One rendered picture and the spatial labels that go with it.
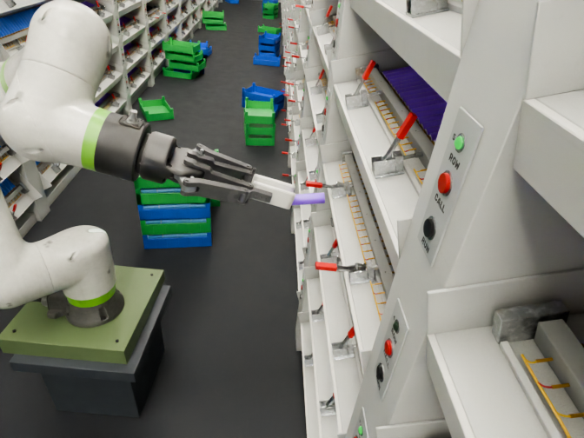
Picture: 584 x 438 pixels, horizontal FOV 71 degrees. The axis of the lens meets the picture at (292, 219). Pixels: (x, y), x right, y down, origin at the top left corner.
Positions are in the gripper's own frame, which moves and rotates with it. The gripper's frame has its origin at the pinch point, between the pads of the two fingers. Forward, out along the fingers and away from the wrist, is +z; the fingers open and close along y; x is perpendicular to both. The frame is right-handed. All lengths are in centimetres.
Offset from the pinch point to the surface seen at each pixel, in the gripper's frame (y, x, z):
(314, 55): 105, -1, 15
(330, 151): 35.2, 4.7, 16.4
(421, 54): -14.6, -28.5, 6.3
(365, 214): 7.2, 3.1, 19.8
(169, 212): 90, 77, -22
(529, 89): -34.7, -31.1, 5.0
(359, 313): -14.7, 7.7, 16.8
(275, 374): 25, 83, 29
